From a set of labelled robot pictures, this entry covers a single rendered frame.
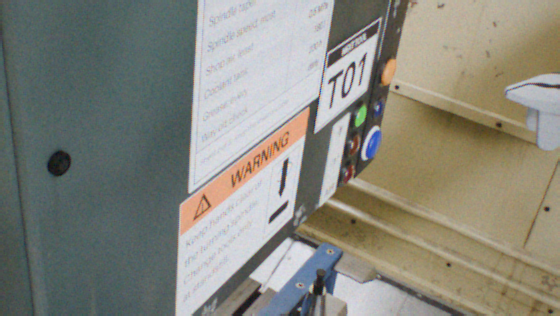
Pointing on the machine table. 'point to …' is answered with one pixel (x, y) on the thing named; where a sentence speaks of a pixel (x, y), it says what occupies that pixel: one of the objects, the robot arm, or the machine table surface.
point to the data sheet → (252, 74)
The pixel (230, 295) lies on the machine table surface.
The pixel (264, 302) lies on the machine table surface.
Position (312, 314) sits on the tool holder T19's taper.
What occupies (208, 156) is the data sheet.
